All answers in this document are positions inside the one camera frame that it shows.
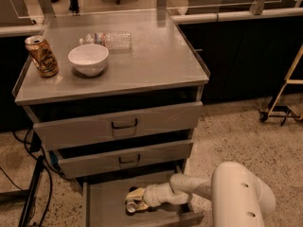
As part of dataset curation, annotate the white horizontal rail pipe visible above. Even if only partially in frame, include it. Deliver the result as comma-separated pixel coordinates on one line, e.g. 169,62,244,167
171,8,303,25

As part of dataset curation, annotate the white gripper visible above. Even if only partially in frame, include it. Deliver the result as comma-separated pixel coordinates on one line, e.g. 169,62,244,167
126,184,161,212

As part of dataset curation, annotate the black floor cable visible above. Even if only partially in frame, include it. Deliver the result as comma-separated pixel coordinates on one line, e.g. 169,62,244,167
0,128,64,227

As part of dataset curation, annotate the top steel drawer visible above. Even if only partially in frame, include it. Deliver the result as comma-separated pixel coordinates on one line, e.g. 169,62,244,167
34,101,202,150

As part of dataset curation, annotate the white ceramic bowl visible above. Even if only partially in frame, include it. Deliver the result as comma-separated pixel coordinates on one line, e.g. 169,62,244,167
68,44,109,77

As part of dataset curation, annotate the yellow wheeled cart frame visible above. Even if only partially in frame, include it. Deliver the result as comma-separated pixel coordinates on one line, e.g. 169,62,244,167
258,44,303,127

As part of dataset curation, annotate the gold tall drink can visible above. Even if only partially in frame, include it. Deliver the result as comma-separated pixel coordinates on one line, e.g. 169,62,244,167
25,35,59,78

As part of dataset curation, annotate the bottom steel drawer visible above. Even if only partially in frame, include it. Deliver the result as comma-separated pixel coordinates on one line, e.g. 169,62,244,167
81,164,205,227

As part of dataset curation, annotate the steel drawer cabinet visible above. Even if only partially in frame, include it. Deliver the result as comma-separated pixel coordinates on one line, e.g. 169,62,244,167
12,9,211,227

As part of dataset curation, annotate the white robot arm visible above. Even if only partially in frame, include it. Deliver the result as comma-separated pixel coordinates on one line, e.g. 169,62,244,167
125,162,276,227

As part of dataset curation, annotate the middle steel drawer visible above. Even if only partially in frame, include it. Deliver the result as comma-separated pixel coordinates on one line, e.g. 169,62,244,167
59,140,193,179

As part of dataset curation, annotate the steel drawer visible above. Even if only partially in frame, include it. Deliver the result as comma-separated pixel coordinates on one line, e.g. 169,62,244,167
81,164,205,227
59,140,193,179
34,101,202,150

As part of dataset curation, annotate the clear plastic water bottle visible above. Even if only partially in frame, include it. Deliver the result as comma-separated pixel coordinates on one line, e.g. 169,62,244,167
79,31,132,50

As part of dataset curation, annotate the silver redbull can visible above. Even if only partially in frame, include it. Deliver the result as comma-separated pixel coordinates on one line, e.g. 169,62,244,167
126,200,139,214

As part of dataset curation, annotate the black floor stand bar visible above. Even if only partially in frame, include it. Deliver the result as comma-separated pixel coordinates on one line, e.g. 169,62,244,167
18,156,45,227

